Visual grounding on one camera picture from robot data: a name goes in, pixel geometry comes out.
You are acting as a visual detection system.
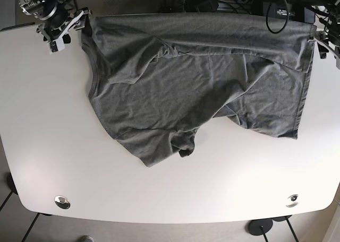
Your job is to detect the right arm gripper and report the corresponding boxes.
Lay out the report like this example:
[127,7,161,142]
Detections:
[36,8,92,44]

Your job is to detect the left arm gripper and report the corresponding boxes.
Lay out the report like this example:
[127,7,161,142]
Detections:
[308,31,339,59]

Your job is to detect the light grey T-shirt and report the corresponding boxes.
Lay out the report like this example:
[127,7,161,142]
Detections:
[81,13,317,167]

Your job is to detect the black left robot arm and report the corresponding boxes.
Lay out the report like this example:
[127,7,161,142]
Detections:
[265,0,339,63]

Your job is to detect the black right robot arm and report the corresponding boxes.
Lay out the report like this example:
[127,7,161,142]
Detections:
[19,0,91,53]

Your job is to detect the right metal table grommet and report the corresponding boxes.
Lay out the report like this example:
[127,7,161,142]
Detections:
[286,194,299,208]

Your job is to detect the metal table grommet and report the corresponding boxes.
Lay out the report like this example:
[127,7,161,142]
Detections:
[54,195,71,210]
[286,194,299,208]

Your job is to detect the left metal table grommet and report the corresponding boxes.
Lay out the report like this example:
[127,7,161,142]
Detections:
[54,195,71,210]

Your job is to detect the black round stand base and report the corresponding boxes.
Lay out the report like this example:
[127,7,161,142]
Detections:
[246,219,273,236]

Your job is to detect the grey sneaker shoe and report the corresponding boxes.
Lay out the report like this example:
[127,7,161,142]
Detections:
[78,236,94,242]

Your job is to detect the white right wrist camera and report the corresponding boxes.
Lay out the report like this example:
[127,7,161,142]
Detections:
[49,38,65,54]

